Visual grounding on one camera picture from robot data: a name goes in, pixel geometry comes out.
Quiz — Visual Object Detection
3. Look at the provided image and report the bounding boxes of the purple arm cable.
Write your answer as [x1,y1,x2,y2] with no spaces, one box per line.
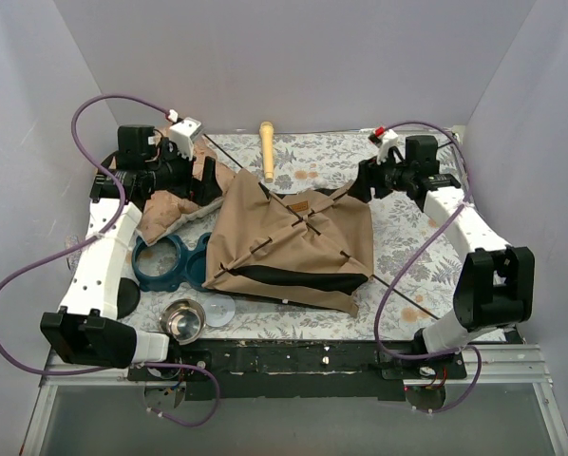
[371,121,482,414]
[0,93,221,427]

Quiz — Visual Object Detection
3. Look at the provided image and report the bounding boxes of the clear plastic lid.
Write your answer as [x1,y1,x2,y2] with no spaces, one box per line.
[202,294,236,328]

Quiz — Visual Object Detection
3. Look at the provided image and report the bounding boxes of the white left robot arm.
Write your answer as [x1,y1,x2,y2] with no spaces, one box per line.
[40,118,222,380]

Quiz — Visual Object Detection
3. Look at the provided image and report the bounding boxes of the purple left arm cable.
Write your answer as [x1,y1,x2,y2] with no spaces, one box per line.
[0,93,221,427]

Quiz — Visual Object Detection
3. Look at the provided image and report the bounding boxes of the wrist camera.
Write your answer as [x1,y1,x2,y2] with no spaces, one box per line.
[369,126,399,164]
[166,109,203,161]

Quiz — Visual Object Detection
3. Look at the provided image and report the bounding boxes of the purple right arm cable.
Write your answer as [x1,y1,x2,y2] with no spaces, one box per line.
[371,121,482,414]

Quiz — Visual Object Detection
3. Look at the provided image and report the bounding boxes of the teal double pet feeder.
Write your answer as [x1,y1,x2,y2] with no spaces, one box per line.
[131,232,211,293]

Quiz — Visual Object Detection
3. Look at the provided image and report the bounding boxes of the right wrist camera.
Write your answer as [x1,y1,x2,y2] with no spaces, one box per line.
[369,126,399,164]

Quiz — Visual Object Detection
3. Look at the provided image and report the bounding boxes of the stainless steel bowl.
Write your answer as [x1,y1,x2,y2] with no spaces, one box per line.
[159,298,206,345]

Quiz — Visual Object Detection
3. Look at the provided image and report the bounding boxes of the peach patterned pillow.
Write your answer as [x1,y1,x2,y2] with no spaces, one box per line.
[138,138,236,246]

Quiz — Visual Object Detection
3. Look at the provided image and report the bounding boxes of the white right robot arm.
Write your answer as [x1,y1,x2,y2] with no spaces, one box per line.
[348,127,535,378]

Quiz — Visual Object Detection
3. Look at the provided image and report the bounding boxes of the aluminium frame rail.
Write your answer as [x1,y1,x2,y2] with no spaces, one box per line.
[20,339,568,455]

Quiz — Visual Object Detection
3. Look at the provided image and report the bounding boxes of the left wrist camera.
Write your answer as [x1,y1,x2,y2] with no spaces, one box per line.
[166,109,203,161]

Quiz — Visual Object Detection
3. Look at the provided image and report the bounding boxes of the black microphone stand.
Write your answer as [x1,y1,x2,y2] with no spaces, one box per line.
[117,277,141,319]

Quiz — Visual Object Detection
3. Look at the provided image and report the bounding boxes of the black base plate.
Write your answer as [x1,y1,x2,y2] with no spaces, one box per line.
[127,339,470,402]

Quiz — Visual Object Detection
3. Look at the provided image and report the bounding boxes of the floral table mat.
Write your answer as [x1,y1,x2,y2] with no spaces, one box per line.
[72,131,508,342]

